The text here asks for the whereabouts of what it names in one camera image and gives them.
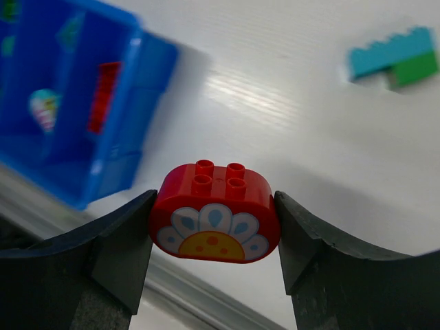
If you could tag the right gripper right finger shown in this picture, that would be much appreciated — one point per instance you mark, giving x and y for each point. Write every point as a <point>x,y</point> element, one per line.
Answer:
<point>338,281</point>

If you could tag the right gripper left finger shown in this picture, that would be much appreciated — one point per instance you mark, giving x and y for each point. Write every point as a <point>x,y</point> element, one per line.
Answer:
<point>91,277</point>

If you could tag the red flower print lego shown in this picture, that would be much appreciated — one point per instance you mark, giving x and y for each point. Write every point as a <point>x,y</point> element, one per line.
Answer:
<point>215,213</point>

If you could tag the teal flower print lego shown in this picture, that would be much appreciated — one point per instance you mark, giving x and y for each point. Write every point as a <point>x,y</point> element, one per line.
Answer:
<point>43,106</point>

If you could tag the red square lego brick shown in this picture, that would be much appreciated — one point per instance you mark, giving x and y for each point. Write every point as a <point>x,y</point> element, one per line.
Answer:
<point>103,95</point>

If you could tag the teal and green lego stack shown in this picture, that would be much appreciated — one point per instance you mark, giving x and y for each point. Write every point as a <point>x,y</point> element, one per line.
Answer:
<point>407,58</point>

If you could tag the teal green number lego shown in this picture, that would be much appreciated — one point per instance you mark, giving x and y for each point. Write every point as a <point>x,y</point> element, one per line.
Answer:
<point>67,36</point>

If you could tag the green two-stud lego brick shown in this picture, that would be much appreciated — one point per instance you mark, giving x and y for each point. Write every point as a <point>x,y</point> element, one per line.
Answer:
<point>9,10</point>

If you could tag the blue compartment tray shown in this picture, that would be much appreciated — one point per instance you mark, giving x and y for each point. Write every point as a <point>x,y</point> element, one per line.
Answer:
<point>72,164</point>

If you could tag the aluminium rail frame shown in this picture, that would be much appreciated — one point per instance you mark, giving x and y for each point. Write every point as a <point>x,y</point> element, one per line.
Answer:
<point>171,297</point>

